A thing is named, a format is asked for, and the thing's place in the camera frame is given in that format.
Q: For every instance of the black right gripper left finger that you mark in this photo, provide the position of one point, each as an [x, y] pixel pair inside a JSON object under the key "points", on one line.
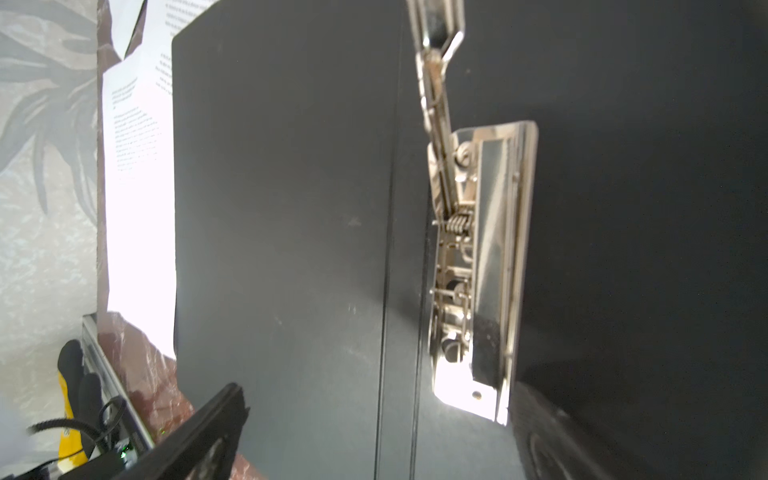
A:
{"points": [[203, 447]]}

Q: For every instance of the printed paper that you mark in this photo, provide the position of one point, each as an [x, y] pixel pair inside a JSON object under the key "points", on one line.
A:
{"points": [[163, 21], [139, 204]]}

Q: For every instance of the silver folder clip mechanism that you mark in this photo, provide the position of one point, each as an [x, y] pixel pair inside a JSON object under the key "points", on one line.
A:
{"points": [[481, 181]]}

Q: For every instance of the black file folder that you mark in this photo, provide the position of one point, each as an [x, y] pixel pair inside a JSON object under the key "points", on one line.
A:
{"points": [[305, 244]]}

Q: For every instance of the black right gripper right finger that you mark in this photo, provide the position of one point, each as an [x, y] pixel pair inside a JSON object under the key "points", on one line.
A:
{"points": [[552, 445]]}

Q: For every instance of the aluminium frame rails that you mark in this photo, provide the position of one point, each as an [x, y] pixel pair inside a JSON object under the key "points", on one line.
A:
{"points": [[96, 361]]}

